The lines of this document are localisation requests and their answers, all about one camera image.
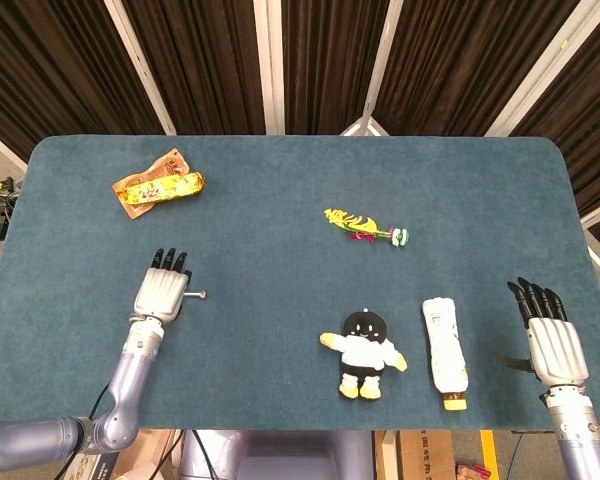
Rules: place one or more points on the dark brown curtain panel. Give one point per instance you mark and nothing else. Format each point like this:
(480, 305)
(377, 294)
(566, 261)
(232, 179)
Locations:
(595, 100)
(455, 65)
(330, 65)
(55, 65)
(205, 65)

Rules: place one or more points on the blue white printed box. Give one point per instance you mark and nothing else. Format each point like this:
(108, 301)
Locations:
(97, 470)

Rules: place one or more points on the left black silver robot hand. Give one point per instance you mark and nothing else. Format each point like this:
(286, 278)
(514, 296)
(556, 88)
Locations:
(160, 295)

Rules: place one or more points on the yellow foil snack packet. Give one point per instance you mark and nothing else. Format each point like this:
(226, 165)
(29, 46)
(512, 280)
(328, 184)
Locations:
(165, 187)

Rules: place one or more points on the brown cardboard box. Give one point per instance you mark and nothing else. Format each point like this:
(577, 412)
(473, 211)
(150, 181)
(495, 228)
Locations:
(420, 455)

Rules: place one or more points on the colourful feather shuttlecock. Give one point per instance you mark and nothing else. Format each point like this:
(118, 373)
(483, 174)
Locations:
(360, 225)

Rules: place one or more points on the black white plush doll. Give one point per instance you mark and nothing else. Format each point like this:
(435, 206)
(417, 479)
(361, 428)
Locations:
(362, 355)

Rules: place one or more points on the orange-brown snack pouch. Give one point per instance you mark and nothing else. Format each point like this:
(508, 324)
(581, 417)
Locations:
(170, 162)

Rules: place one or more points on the purple-grey robot base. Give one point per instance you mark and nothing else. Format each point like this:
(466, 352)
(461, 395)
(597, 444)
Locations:
(280, 455)

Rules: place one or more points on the left purple-grey robot arm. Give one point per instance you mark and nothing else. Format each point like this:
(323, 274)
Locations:
(125, 390)

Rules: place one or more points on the light cardboard pieces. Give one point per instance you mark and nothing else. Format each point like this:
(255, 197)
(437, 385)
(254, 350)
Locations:
(152, 450)

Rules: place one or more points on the colourful small packet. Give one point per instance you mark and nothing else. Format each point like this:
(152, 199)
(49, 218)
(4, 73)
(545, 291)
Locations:
(472, 472)

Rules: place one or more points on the metal bolt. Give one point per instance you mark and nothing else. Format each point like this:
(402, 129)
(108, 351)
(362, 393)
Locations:
(199, 295)

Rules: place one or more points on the white-labelled plastic bottle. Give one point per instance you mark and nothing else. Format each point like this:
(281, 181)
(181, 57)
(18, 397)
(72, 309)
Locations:
(445, 345)

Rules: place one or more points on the right purple-grey robot arm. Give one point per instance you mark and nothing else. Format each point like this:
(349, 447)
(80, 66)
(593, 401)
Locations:
(577, 435)

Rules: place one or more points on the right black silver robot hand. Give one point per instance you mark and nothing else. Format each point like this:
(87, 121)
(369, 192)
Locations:
(557, 350)

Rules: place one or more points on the blue felt table cover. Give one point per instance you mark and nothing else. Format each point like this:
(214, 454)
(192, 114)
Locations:
(280, 300)

